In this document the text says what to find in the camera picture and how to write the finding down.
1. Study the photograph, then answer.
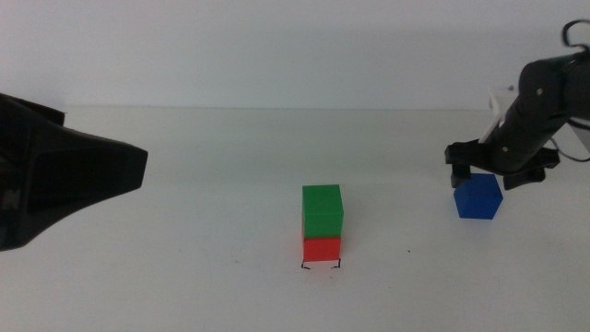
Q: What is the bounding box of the blue cube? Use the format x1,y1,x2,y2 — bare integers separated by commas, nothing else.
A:
453,172,504,220

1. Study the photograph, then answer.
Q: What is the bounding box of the green cube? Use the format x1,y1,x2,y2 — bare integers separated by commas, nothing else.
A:
301,184,345,240

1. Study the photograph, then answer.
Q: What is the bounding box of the red cube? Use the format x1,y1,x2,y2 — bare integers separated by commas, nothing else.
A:
301,236,343,263

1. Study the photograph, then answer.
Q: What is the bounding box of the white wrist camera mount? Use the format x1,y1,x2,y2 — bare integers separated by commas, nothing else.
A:
478,85,516,145

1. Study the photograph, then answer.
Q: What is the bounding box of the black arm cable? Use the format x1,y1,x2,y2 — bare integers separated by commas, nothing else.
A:
560,18,590,51

